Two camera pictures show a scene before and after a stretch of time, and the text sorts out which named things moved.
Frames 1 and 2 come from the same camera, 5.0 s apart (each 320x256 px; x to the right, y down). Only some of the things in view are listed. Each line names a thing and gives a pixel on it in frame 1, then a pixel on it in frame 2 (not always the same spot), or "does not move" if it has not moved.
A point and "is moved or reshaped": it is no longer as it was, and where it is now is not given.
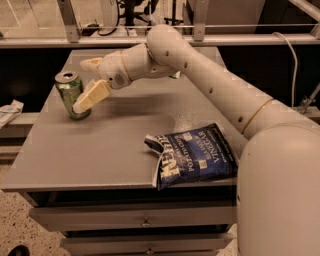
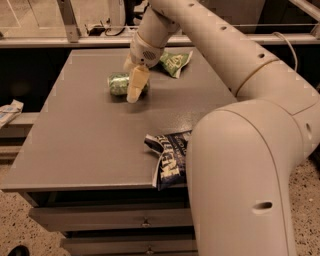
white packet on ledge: (9, 112) does not move
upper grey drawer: (99, 217) does not move
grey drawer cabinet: (88, 174) does not move
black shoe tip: (19, 250) does not move
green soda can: (70, 87) is moved or reshaped
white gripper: (111, 69) → (142, 52)
